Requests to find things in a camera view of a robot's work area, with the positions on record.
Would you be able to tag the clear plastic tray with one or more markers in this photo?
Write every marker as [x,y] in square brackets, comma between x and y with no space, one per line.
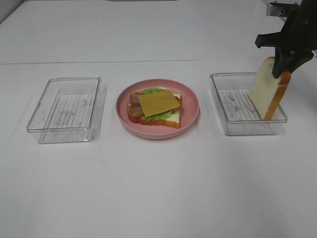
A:
[236,112]
[67,111]

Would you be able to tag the pink round plate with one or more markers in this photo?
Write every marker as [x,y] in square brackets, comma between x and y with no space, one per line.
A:
[189,111]

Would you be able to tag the yellow cheese slice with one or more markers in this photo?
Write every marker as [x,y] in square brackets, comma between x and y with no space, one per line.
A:
[159,102]

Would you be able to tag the bread slice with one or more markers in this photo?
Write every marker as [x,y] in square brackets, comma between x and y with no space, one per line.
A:
[171,118]
[267,91]

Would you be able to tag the bacon strip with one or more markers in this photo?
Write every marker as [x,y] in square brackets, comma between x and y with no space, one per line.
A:
[136,111]
[134,98]

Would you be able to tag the green lettuce leaf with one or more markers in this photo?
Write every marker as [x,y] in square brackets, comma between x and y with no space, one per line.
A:
[152,90]

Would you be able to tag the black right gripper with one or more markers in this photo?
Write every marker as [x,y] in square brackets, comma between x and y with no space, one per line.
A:
[297,36]

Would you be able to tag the clear left plastic tray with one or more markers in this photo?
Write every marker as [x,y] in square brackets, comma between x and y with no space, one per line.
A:
[67,111]

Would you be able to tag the clear right plastic tray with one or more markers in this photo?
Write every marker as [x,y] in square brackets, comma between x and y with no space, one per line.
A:
[236,112]

